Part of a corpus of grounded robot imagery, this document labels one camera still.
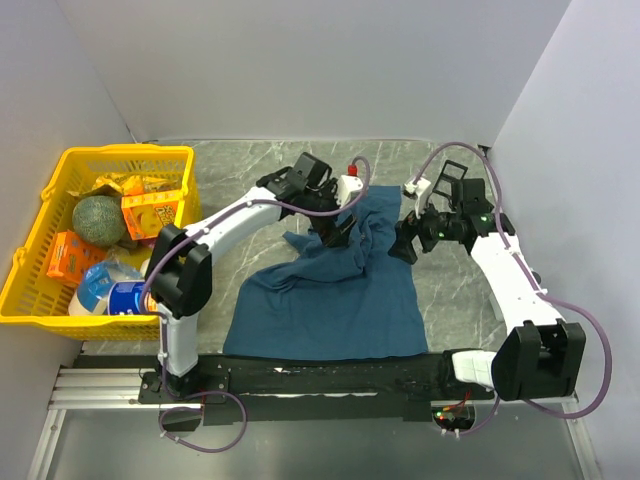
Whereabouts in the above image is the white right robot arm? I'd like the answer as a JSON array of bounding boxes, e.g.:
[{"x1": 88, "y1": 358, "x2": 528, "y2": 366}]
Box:
[{"x1": 389, "y1": 177, "x2": 586, "y2": 401}]

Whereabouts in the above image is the orange cracker box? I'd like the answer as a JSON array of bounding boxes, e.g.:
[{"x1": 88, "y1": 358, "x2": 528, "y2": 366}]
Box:
[{"x1": 121, "y1": 190, "x2": 182, "y2": 241}]

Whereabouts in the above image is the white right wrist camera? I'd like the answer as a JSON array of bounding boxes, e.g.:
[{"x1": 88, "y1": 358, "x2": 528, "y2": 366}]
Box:
[{"x1": 403, "y1": 177, "x2": 433, "y2": 217}]

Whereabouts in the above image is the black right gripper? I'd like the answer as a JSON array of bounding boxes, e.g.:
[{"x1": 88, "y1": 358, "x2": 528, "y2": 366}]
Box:
[{"x1": 388, "y1": 192, "x2": 462, "y2": 265}]

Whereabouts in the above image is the orange snack box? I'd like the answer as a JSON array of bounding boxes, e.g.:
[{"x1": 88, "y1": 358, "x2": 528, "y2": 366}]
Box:
[{"x1": 46, "y1": 230, "x2": 106, "y2": 287}]

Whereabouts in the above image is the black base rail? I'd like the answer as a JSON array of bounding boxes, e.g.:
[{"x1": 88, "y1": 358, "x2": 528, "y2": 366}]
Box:
[{"x1": 138, "y1": 353, "x2": 493, "y2": 426}]

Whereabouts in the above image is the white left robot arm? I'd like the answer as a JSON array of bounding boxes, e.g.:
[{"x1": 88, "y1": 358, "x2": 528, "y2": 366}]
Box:
[{"x1": 141, "y1": 152, "x2": 371, "y2": 402}]

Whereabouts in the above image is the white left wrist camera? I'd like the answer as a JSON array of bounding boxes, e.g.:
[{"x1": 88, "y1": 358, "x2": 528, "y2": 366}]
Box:
[{"x1": 335, "y1": 175, "x2": 364, "y2": 208}]

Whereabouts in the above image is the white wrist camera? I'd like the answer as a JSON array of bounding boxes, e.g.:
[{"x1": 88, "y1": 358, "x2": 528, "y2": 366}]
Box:
[
  {"x1": 335, "y1": 175, "x2": 364, "y2": 208},
  {"x1": 403, "y1": 177, "x2": 433, "y2": 217}
]

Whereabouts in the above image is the green melon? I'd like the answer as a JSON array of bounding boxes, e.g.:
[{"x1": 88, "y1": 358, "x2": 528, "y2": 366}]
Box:
[{"x1": 72, "y1": 195, "x2": 127, "y2": 248}]

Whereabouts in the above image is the yellow plastic basket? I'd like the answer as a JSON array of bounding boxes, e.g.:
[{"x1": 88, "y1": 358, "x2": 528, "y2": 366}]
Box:
[{"x1": 1, "y1": 144, "x2": 202, "y2": 341}]

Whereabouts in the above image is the aluminium frame rail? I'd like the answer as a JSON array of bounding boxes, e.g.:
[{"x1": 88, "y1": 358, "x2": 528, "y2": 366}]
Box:
[{"x1": 28, "y1": 368, "x2": 602, "y2": 479}]

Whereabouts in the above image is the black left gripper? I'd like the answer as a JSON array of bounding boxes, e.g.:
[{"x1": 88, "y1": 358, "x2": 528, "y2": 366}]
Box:
[{"x1": 302, "y1": 179, "x2": 358, "y2": 249}]

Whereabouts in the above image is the white blue bottle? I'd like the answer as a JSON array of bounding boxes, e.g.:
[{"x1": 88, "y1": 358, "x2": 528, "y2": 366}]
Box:
[{"x1": 68, "y1": 261, "x2": 142, "y2": 316}]

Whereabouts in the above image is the yellow snack bag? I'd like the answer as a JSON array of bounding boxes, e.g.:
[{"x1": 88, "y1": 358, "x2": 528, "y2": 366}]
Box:
[{"x1": 67, "y1": 173, "x2": 177, "y2": 199}]

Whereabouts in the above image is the blue t-shirt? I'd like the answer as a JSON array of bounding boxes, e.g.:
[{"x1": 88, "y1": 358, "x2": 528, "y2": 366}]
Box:
[{"x1": 223, "y1": 186, "x2": 428, "y2": 361}]

